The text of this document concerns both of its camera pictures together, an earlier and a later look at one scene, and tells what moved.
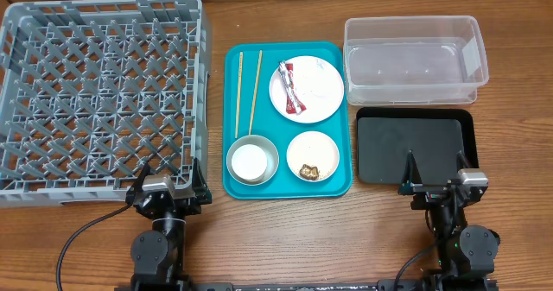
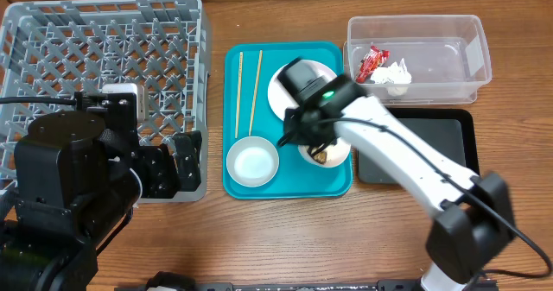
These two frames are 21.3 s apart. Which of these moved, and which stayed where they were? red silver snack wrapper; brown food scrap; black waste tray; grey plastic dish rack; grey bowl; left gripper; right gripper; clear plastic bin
Moved: brown food scrap; left gripper; right gripper; red silver snack wrapper
Stayed: black waste tray; grey bowl; clear plastic bin; grey plastic dish rack
